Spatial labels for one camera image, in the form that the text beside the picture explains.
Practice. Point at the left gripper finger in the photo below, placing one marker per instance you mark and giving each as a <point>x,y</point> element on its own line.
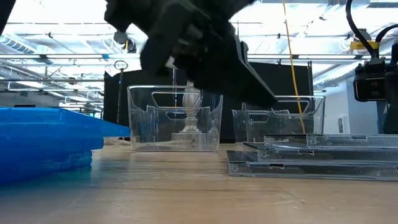
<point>236,81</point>

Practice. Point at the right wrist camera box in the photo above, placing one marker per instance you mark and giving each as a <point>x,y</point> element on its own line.
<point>368,87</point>

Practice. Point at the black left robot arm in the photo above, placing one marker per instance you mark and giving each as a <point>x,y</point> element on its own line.
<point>4,12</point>

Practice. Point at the black room partition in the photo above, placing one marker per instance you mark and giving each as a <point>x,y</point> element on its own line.
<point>115,93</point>

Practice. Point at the white shade silver lamp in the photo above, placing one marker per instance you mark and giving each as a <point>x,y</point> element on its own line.
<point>190,102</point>

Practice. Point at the clear plastic bin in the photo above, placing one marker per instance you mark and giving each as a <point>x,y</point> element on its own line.
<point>248,124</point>
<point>140,118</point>

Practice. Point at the yellow label strip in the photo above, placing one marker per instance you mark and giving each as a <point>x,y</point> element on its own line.
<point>363,45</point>

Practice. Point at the clear jewel case black tray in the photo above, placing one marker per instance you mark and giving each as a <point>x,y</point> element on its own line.
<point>326,154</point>
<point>342,141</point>
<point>311,171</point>

